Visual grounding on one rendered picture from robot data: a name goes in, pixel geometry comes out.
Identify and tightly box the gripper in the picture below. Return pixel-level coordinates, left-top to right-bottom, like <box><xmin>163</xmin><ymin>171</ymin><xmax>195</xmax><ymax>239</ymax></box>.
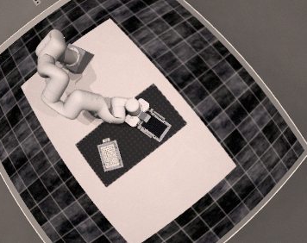
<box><xmin>125</xmin><ymin>98</ymin><xmax>165</xmax><ymax>138</ymax></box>

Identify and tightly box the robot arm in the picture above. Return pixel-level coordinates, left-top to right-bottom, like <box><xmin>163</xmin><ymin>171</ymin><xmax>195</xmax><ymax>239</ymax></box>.
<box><xmin>35</xmin><ymin>29</ymin><xmax>151</xmax><ymax>124</ymax></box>

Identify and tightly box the grey rectangular frame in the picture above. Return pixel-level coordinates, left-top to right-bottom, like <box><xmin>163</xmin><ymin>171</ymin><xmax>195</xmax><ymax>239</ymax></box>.
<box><xmin>97</xmin><ymin>140</ymin><xmax>123</xmax><ymax>171</ymax></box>

